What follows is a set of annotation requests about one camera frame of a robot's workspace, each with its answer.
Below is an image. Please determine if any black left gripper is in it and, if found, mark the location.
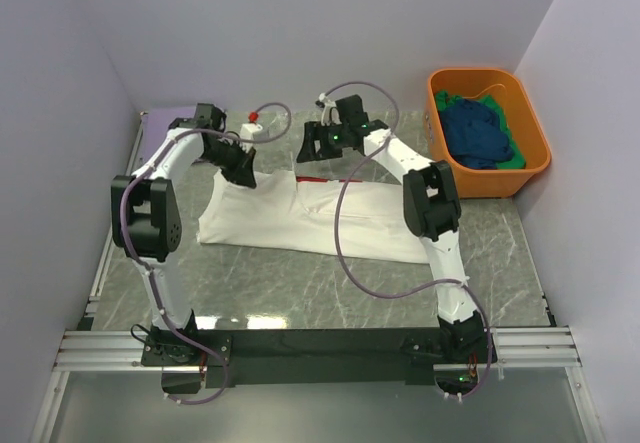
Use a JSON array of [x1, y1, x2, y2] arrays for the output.
[[201, 139, 258, 189]]

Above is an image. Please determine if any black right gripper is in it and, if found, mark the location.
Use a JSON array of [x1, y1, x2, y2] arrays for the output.
[[296, 121, 350, 164]]

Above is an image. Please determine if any white t-shirt red print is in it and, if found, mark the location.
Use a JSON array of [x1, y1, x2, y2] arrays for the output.
[[197, 170, 428, 264]]

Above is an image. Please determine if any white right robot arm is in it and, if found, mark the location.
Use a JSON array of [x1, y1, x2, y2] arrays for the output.
[[297, 93, 488, 362]]

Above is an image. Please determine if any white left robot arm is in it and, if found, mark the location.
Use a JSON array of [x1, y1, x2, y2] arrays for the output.
[[111, 103, 257, 365]]

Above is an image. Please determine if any folded lavender t-shirt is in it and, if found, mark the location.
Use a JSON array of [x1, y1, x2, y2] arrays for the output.
[[142, 105, 196, 153]]

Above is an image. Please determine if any blue t-shirt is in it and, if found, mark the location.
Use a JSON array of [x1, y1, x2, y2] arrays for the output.
[[439, 98, 515, 170]]

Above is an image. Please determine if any orange plastic bin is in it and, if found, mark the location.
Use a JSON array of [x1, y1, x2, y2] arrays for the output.
[[424, 67, 551, 198]]

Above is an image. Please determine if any green t-shirt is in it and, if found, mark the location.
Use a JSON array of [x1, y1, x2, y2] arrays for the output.
[[435, 90, 526, 170]]

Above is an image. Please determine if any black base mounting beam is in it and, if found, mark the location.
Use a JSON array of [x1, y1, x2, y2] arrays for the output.
[[141, 328, 497, 388]]

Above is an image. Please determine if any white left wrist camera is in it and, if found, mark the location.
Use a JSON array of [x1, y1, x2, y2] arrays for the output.
[[239, 111, 269, 143]]

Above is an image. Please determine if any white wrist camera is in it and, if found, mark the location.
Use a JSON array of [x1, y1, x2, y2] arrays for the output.
[[239, 111, 269, 143], [315, 93, 339, 126]]

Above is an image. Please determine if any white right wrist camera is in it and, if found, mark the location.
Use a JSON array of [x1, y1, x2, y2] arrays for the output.
[[315, 93, 339, 126]]

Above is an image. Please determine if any aluminium extrusion rail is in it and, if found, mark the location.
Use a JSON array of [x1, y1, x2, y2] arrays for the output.
[[53, 327, 582, 373]]

